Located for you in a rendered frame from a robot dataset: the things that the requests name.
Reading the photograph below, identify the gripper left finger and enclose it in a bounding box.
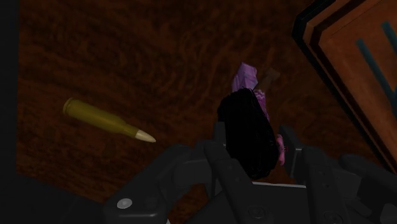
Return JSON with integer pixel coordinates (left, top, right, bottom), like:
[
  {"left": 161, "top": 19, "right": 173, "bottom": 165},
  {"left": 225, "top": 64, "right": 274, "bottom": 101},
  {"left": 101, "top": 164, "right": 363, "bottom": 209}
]
[{"left": 103, "top": 121, "right": 265, "bottom": 224}]

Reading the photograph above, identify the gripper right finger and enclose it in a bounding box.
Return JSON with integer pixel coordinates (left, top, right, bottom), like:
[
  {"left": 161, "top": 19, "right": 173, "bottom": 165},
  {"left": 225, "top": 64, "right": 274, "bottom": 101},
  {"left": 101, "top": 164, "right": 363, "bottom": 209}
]
[{"left": 278, "top": 124, "right": 397, "bottom": 224}]

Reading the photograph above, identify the black-haired doll in purple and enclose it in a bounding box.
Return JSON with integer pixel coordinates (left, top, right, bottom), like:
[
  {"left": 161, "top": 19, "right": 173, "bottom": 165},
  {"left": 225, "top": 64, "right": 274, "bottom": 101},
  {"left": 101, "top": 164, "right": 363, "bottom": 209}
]
[{"left": 216, "top": 62, "right": 286, "bottom": 181}]

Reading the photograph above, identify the brass rifle cartridge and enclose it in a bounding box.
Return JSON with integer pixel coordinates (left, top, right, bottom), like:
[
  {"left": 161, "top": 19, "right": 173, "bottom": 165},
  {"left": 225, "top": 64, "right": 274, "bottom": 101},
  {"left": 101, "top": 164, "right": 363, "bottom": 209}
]
[{"left": 62, "top": 97, "right": 157, "bottom": 144}]

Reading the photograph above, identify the orange black-edged robot stand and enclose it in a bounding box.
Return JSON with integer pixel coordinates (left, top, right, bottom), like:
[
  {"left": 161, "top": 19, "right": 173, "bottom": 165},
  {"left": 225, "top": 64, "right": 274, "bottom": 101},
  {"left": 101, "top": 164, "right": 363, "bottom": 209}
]
[{"left": 291, "top": 0, "right": 397, "bottom": 175}]

